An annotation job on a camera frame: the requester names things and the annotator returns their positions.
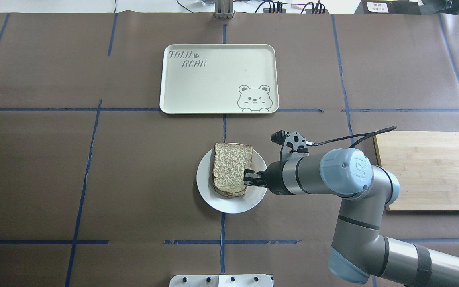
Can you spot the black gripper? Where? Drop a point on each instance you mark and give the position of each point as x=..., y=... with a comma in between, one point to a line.
x=272, y=181

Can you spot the bread slice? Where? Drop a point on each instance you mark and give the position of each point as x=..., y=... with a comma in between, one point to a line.
x=230, y=162

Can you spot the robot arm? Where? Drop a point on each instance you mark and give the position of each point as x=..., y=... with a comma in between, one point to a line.
x=358, y=251

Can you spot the white round plate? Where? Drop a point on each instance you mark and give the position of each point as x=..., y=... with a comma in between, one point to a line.
x=228, y=205

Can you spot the cream bear serving tray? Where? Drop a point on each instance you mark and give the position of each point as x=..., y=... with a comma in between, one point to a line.
x=219, y=79

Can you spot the wooden cutting board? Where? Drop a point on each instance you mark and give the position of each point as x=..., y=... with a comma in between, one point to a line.
x=426, y=164

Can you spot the black power box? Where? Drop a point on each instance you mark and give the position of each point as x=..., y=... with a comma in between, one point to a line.
x=395, y=7

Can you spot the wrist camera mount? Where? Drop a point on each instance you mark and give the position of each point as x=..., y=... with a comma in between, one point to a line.
x=294, y=145

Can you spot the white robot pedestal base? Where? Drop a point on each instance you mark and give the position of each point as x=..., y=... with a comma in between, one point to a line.
x=223, y=280

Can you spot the aluminium frame post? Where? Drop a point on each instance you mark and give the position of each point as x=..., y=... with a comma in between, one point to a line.
x=224, y=9

